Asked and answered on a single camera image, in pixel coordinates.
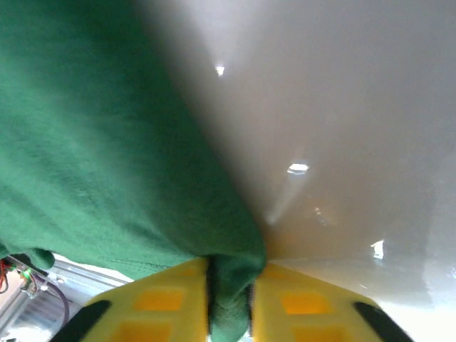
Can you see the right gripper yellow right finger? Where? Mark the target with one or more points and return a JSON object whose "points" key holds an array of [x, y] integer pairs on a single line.
{"points": [[306, 313]]}

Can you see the green t-shirt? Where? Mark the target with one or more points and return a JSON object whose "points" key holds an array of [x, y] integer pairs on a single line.
{"points": [[89, 142]]}

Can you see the circuit board with green light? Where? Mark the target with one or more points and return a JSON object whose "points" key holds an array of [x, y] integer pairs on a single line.
{"points": [[25, 281]]}

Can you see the aluminium front rail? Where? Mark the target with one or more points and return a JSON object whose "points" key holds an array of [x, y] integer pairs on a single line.
{"points": [[92, 278]]}

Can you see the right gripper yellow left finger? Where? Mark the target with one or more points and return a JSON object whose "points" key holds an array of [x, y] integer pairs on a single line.
{"points": [[156, 313]]}

